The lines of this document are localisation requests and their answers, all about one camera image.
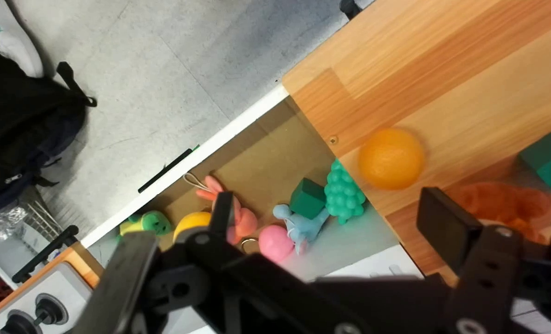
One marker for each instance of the pink toy ball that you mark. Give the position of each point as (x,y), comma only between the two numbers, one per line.
(276,244)

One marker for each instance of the orange toy ball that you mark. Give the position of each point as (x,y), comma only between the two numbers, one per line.
(390,158)

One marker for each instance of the light blue toy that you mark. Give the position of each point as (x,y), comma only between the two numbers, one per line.
(302,225)

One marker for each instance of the black backpack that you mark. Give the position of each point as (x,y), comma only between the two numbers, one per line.
(20,136)

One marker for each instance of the green yellow toy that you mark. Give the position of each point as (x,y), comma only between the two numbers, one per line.
(150,223)

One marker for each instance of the round yellow plush toy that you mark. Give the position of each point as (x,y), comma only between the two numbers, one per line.
(191,223)

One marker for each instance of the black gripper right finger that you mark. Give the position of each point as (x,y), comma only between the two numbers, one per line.
(490,271)

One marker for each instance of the green grape toy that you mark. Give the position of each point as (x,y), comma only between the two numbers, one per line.
(343,195)

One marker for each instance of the grey toy stove top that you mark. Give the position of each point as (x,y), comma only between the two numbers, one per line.
(57,294)

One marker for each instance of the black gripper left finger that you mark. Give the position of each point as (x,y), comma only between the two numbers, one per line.
(182,284)

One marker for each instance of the grey toy kitchen cabinet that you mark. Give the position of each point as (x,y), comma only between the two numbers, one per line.
(441,62)

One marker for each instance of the orange red toy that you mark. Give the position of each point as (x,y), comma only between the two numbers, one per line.
(508,203)

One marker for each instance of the white toy sink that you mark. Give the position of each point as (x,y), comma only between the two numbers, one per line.
(267,160)

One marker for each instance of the orange pink bunny toy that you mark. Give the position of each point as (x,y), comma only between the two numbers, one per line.
(243,219)

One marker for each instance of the dark green toy block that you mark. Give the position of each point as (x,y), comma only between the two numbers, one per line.
(306,199)

